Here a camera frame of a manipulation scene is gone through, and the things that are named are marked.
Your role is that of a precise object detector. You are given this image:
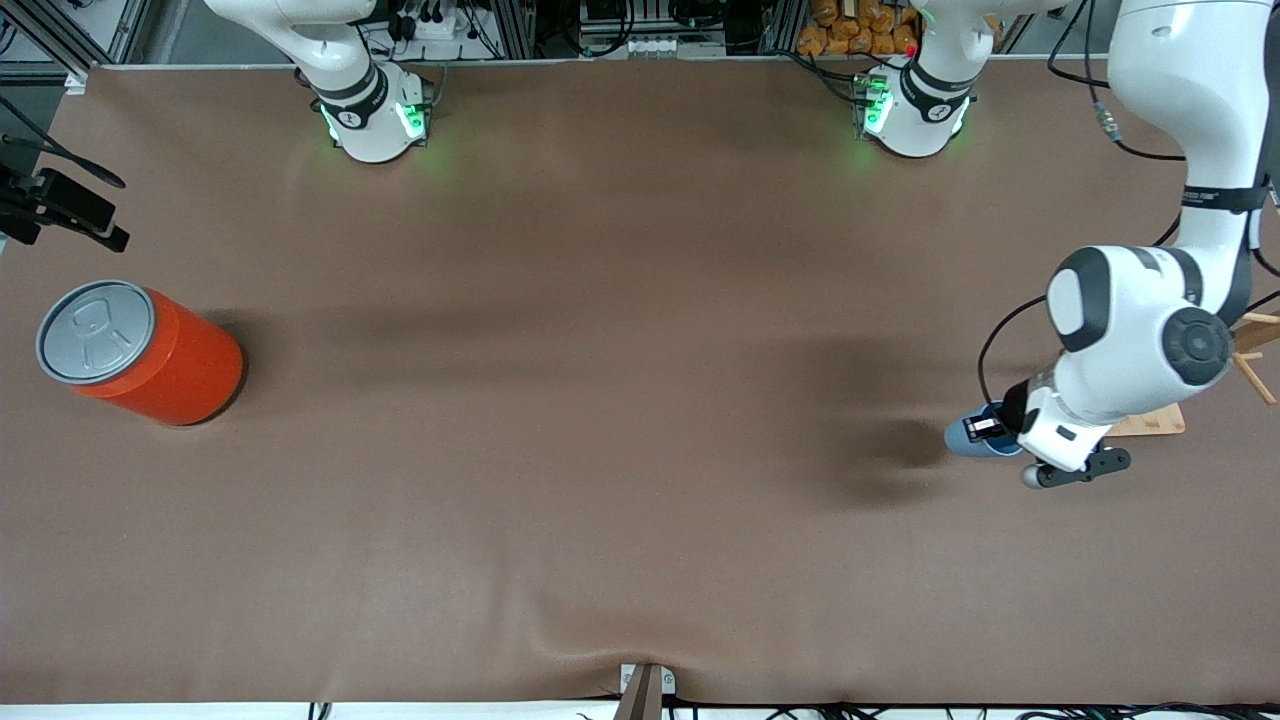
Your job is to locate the orange can with grey lid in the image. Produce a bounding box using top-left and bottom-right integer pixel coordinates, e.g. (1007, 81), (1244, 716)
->
(36, 279), (245, 428)

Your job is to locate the orange packet pile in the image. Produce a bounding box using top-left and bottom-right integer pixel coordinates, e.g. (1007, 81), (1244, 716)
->
(797, 0), (921, 58)

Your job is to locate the metal edge bracket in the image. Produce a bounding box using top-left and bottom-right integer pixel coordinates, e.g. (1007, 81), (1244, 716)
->
(620, 663), (677, 720)

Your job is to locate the white connector strip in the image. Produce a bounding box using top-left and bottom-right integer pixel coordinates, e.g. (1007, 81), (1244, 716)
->
(620, 35), (728, 58)

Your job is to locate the brown table mat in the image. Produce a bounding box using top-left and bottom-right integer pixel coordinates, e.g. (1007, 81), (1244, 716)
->
(0, 55), (1280, 706)

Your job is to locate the wooden cup rack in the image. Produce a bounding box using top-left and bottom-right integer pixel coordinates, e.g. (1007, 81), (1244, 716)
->
(1108, 312), (1280, 439)

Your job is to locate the aluminium frame post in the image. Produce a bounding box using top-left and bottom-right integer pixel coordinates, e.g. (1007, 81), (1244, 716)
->
(0, 0), (151, 93)

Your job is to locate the white power strip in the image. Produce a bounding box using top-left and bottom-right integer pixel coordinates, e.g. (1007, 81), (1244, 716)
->
(385, 0), (481, 41)

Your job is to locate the blue cup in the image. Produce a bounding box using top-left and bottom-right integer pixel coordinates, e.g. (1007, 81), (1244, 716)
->
(945, 402), (1023, 459)

